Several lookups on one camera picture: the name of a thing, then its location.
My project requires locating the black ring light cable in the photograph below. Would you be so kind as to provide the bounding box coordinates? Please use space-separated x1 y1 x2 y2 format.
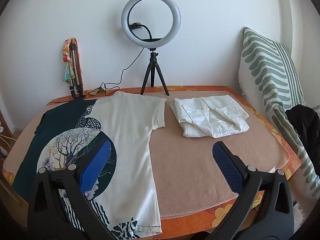
46 47 145 105

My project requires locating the folded white shirt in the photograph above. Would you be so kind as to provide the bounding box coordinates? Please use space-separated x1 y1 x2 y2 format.
170 95 250 138

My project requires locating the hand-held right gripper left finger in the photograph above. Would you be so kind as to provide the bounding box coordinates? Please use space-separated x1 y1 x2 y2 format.
27 139 118 240

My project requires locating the small black tripod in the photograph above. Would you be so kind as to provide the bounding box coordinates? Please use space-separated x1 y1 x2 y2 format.
140 49 170 96

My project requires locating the teal and white printed t-shirt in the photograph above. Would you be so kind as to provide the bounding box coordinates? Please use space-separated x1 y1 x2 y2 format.
12 91 167 238

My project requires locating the black cloth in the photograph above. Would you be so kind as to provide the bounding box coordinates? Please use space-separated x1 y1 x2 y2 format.
285 104 320 165

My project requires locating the white ring light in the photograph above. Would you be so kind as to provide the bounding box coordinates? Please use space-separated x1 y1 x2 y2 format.
121 0 181 49

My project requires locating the folded grey tripod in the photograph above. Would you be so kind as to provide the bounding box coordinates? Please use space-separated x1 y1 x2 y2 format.
67 42 84 98

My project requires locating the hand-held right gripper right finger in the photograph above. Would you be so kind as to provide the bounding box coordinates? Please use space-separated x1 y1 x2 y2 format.
205 141 295 240

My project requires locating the orange floral sheet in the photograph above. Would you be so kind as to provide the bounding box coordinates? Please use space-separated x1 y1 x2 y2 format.
2 85 303 240

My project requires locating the small colourful cloth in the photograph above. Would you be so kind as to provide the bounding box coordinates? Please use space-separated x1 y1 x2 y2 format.
87 87 107 96

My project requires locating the colourful knotted scarf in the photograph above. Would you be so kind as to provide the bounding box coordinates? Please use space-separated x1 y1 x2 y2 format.
61 38 78 82

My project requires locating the green striped white pillow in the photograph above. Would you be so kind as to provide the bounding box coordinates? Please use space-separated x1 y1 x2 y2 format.
237 27 320 198

